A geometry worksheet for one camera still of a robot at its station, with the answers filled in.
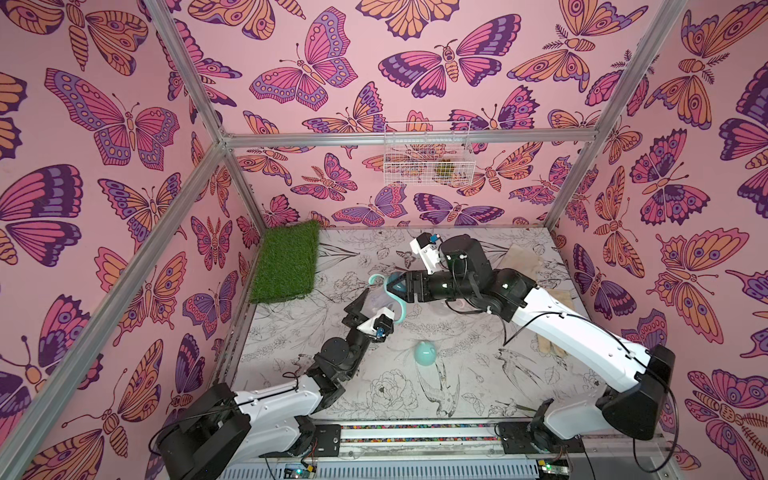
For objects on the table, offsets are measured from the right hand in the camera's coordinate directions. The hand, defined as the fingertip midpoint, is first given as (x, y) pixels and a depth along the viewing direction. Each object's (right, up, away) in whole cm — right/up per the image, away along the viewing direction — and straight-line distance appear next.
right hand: (398, 283), depth 68 cm
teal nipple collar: (0, +1, -4) cm, 4 cm away
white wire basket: (+10, +39, +27) cm, 49 cm away
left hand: (-5, -4, +7) cm, 9 cm away
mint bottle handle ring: (-2, -3, -3) cm, 4 cm away
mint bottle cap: (+8, -22, +17) cm, 29 cm away
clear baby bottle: (-5, -4, 0) cm, 6 cm away
